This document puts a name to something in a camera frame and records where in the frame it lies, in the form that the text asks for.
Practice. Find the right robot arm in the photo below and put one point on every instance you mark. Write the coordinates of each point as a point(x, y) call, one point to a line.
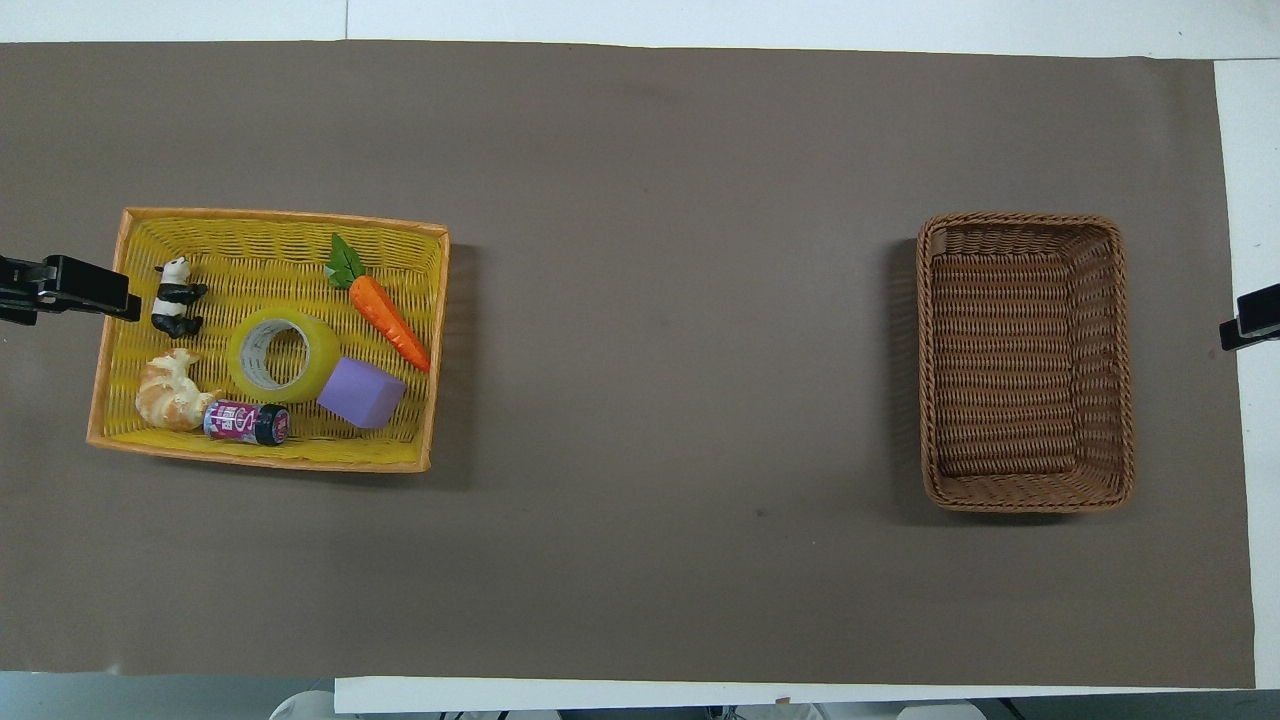
point(940, 712)

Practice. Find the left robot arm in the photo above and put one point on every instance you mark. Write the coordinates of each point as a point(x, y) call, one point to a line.
point(305, 706)

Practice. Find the yellow-green tape roll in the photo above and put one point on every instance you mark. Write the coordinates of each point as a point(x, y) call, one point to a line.
point(318, 352)

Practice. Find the brown wicker basket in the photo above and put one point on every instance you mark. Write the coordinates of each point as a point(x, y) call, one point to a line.
point(1010, 360)

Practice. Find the yellow woven basket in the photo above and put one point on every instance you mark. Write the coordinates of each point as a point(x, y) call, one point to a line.
point(270, 250)

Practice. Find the orange toy carrot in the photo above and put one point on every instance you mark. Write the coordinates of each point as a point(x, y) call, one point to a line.
point(385, 312)

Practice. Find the purple foam block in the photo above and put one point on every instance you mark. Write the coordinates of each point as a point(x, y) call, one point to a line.
point(362, 392)

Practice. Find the panda figurine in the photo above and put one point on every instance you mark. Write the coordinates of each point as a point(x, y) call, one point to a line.
point(176, 298)

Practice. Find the toy croissant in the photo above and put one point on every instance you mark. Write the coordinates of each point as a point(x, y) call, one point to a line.
point(170, 390)

